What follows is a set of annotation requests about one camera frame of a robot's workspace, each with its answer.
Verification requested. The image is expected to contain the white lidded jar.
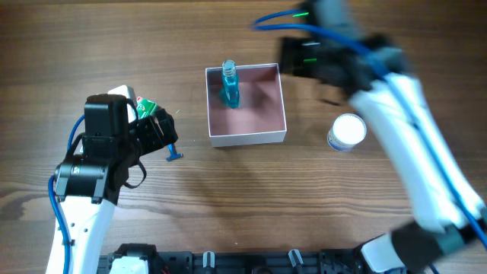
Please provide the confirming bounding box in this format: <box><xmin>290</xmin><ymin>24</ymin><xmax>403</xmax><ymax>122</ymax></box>
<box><xmin>327</xmin><ymin>113</ymin><xmax>367</xmax><ymax>151</ymax></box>

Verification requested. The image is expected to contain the teal liquid bottle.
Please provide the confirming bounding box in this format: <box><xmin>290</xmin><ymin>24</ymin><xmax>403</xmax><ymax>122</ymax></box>
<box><xmin>220</xmin><ymin>59</ymin><xmax>240</xmax><ymax>109</ymax></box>

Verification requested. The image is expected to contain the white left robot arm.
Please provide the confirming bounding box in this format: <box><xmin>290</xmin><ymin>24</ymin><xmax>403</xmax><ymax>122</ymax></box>
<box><xmin>46</xmin><ymin>94</ymin><xmax>178</xmax><ymax>273</ymax></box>

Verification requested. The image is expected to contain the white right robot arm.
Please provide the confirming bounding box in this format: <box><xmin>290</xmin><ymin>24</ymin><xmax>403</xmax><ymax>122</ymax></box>
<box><xmin>279</xmin><ymin>1</ymin><xmax>486</xmax><ymax>273</ymax></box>

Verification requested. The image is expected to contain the blue disposable razor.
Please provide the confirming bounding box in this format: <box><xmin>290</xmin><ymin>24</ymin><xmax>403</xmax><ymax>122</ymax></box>
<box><xmin>166</xmin><ymin>144</ymin><xmax>183</xmax><ymax>161</ymax></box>

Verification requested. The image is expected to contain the green white packet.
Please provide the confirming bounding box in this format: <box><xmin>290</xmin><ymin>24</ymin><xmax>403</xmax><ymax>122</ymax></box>
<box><xmin>136</xmin><ymin>97</ymin><xmax>159</xmax><ymax>119</ymax></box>

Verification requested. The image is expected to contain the white cardboard box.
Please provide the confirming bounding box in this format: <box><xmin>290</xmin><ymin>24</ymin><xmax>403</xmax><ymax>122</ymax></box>
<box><xmin>205</xmin><ymin>63</ymin><xmax>287</xmax><ymax>147</ymax></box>

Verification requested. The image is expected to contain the black mounting rail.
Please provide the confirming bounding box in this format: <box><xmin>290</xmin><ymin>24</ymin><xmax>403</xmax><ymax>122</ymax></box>
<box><xmin>97</xmin><ymin>244</ymin><xmax>372</xmax><ymax>274</ymax></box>

